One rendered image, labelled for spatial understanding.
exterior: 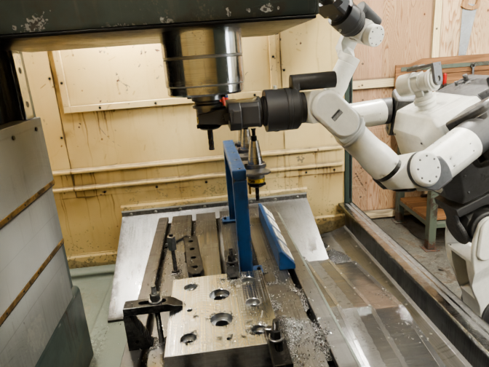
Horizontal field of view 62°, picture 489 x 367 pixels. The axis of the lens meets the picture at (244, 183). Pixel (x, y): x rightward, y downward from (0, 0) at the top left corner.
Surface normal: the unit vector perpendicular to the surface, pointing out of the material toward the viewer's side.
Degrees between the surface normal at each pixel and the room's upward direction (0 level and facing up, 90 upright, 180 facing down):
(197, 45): 90
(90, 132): 90
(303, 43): 90
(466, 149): 72
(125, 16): 90
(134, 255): 26
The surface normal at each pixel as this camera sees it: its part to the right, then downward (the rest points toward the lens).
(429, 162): 0.33, -0.06
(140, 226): -0.02, -0.76
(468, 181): 0.19, 0.43
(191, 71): -0.22, 0.29
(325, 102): 0.10, 0.22
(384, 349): -0.06, -0.91
